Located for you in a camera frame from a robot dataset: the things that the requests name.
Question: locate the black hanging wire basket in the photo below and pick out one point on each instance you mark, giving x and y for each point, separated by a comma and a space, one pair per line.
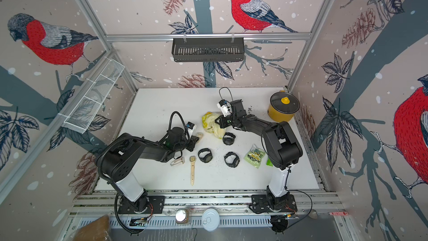
208, 50

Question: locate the yellow pot with glass lid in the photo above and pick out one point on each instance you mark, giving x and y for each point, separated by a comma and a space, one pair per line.
283, 106

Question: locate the white mesh wall shelf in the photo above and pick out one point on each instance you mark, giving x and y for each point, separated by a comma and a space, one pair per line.
82, 116

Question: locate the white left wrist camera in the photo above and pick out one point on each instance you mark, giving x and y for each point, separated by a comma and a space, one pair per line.
190, 127

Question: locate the glass spice jar silver lid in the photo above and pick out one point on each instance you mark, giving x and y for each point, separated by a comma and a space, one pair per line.
182, 216

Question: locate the yellow green frog towel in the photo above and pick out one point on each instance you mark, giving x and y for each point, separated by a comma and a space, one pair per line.
210, 126

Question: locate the silver band watch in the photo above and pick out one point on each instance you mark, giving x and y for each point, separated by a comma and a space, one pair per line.
178, 161

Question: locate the cream strap analog watch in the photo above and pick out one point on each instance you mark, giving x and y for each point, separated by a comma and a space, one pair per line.
199, 135

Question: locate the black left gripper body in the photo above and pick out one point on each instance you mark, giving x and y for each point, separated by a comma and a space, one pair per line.
190, 144

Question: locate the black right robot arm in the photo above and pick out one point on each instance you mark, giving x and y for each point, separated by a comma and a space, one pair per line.
281, 147

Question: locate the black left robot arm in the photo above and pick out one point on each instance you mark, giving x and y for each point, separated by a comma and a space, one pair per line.
116, 163

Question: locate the green snack packet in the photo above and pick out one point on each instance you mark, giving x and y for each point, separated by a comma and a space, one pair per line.
255, 156

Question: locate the black digital watch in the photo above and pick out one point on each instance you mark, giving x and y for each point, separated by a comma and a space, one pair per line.
231, 160
205, 155
228, 139

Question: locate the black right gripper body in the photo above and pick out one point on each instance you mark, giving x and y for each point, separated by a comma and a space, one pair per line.
228, 120

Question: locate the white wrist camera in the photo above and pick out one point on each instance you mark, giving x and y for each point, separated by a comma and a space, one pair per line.
190, 127
224, 107

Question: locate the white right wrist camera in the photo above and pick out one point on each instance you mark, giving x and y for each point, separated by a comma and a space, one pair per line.
224, 107

